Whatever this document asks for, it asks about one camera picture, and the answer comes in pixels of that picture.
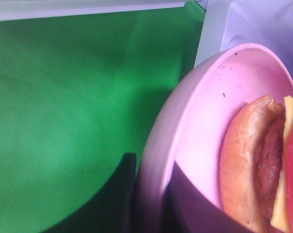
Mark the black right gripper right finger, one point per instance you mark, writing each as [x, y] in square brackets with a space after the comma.
[187, 210]

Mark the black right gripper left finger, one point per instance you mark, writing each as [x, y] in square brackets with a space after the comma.
[109, 210]

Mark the pink round plate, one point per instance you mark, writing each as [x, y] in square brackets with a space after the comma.
[191, 125]

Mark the burger with lettuce tomato cheese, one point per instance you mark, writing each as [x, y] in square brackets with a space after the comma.
[256, 166]

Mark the white microwave door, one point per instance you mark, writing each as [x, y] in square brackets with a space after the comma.
[27, 9]

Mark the white microwave oven body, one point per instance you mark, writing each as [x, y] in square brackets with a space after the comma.
[229, 23]

